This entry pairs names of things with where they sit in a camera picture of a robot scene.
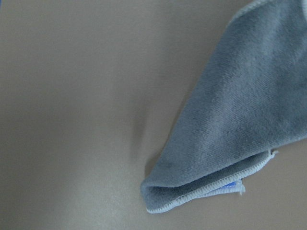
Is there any grey towel with blue side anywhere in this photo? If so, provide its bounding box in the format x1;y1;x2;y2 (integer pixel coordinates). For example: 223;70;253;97
141;0;307;214

